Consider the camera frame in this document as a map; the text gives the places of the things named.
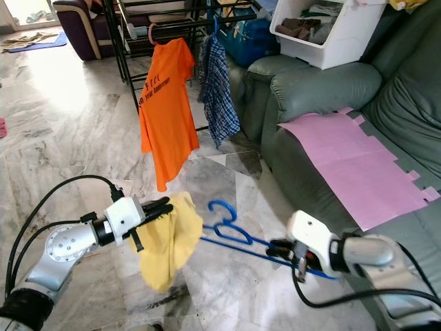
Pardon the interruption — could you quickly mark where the yellow shirt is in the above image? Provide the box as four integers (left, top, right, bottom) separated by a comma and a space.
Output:
128, 191, 205, 293

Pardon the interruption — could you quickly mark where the royal blue plastic hanger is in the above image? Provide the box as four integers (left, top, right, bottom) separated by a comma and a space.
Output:
198, 199, 340, 281

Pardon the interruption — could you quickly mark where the pink plastic hanger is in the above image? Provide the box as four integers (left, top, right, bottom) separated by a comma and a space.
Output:
147, 22, 163, 46

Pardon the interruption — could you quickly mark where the sky blue plastic hanger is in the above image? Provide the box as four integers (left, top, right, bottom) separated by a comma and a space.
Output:
207, 14, 221, 39

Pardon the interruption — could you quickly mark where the orange t-shirt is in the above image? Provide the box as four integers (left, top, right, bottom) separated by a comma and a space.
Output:
139, 37, 200, 194

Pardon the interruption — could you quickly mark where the pink foam mat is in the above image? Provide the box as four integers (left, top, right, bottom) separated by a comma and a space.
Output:
276, 106, 436, 233

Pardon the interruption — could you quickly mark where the blue plaid shirt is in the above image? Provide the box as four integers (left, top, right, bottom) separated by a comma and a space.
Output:
196, 33, 243, 150

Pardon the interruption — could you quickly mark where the black metal drying rack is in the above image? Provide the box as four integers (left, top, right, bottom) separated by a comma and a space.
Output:
102, 0, 264, 133

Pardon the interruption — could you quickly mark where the green leather sofa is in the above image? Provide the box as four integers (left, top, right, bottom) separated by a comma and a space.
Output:
236, 0, 441, 331

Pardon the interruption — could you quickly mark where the teal blue bag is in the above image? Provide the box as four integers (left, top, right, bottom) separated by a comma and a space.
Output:
219, 15, 278, 70

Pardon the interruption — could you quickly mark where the purple armchair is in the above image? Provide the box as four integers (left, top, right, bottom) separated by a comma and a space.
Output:
53, 0, 123, 63

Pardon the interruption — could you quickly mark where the blue floor mat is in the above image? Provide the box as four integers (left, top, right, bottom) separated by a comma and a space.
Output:
6, 31, 69, 55

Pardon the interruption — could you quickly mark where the white storage bin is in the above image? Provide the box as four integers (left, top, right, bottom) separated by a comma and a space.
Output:
267, 0, 391, 71

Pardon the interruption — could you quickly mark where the brown floor rag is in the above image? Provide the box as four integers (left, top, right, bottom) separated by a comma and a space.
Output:
1, 31, 56, 50

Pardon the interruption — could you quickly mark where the folded clothes pile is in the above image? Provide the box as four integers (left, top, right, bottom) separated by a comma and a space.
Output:
273, 4, 347, 42

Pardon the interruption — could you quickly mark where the mustard yellow cloth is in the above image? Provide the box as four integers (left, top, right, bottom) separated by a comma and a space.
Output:
388, 0, 429, 12

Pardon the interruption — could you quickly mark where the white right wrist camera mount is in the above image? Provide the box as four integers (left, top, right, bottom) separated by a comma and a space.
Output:
287, 210, 343, 274

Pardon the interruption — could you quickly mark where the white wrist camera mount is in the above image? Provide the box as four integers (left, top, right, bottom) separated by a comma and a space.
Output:
287, 210, 343, 274
106, 196, 148, 243

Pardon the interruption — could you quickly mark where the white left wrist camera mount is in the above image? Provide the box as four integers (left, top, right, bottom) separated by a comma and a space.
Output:
106, 196, 148, 243

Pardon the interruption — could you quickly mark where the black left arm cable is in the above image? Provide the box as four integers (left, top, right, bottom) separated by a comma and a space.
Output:
14, 221, 94, 297
7, 174, 126, 297

